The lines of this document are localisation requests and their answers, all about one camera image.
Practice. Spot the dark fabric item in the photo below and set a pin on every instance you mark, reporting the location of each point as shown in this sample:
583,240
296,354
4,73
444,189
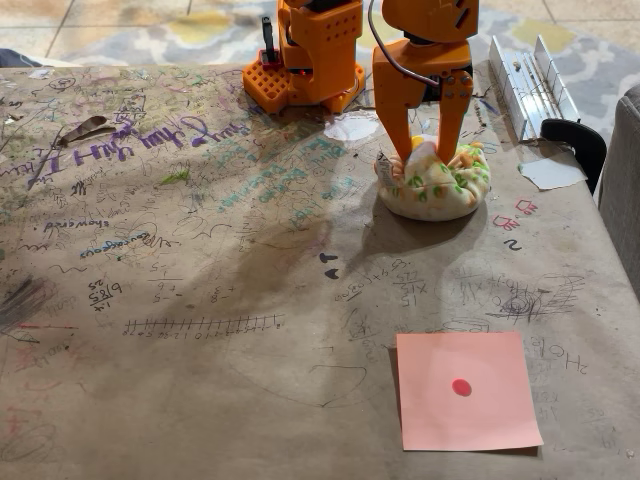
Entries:
17,57

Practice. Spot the pink sticky note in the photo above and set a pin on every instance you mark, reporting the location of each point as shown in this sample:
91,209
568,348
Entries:
465,420

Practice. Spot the plush cat toy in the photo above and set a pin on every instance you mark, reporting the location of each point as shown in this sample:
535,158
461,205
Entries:
435,195

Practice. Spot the grey upholstered seat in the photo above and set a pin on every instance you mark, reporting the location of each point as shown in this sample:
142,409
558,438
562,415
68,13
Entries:
622,200

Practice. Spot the orange gripper black servo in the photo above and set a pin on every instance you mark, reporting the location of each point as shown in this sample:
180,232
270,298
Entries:
404,75

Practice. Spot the small red round object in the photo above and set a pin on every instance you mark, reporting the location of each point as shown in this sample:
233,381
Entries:
461,387

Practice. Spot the scribbled brown paper cover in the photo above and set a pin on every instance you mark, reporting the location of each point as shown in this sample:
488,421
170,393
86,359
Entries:
200,350

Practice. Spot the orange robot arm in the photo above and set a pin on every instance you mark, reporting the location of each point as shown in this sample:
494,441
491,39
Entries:
320,50

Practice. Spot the black clamp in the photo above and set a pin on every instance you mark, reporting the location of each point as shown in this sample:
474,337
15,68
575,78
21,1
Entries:
582,142

